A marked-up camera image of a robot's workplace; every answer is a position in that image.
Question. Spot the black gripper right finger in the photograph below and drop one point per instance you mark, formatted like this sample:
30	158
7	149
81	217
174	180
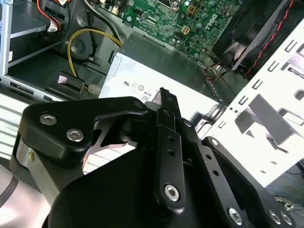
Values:
213	166

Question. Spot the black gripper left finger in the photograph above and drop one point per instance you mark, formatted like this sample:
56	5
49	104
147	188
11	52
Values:
59	145

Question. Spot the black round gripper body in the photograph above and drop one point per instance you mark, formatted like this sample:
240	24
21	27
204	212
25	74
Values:
114	197

